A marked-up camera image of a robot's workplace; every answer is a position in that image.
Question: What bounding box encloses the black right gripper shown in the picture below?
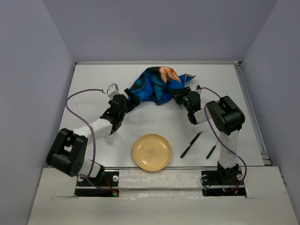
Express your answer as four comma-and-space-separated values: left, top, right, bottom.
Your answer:
170, 86, 191, 113

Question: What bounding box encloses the blue cartoon placemat cloth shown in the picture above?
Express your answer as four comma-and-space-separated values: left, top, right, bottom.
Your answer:
129, 66, 195, 105

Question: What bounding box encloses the clear plastic cup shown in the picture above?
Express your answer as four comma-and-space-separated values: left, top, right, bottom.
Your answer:
103, 131, 119, 145

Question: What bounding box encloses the yellow plate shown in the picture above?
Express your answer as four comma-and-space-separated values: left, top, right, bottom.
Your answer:
132, 134, 173, 172

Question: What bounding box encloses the gold knife dark handle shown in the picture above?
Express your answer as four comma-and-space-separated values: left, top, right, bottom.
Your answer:
180, 131, 202, 158

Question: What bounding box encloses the gold fork dark handle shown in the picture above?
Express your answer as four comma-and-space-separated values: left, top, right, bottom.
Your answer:
206, 142, 219, 159

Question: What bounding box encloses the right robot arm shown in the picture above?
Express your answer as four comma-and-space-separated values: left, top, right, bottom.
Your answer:
171, 87, 247, 190

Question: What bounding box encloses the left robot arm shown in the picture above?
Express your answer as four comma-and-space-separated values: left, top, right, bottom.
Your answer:
46, 89, 140, 186

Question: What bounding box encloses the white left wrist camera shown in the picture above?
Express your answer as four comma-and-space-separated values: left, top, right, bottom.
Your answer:
106, 83, 120, 99

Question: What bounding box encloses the aluminium table edge rail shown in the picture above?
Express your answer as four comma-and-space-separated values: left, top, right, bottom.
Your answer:
75, 61, 240, 66

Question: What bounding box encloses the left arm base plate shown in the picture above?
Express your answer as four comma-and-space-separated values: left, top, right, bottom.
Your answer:
74, 170, 120, 197

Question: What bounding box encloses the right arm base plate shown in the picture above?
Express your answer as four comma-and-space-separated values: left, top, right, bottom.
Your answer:
200, 170, 247, 197

